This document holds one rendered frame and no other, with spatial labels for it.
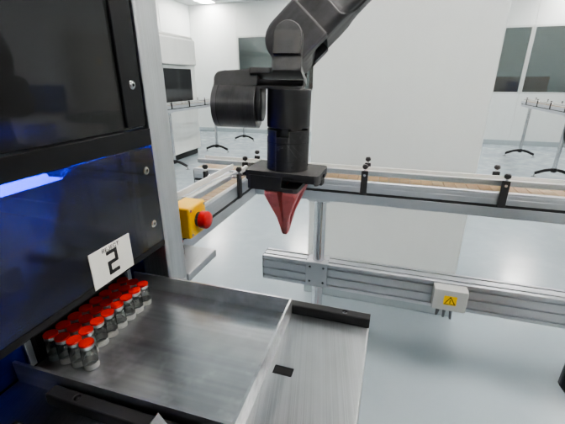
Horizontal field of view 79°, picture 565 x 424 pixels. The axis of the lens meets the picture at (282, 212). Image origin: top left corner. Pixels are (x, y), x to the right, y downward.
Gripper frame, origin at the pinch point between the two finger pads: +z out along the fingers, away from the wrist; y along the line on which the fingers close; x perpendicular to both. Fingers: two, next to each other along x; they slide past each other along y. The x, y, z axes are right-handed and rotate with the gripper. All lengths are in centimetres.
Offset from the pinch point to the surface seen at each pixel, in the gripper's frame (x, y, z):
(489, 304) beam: -84, -58, 59
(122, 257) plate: 5.2, 26.3, 7.1
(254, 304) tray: -5.5, 7.5, 19.5
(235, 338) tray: 3.2, 7.3, 20.2
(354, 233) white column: -143, 0, 64
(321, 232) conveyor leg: -86, 10, 40
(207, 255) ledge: -22.0, 26.6, 20.9
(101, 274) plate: 9.9, 26.3, 7.8
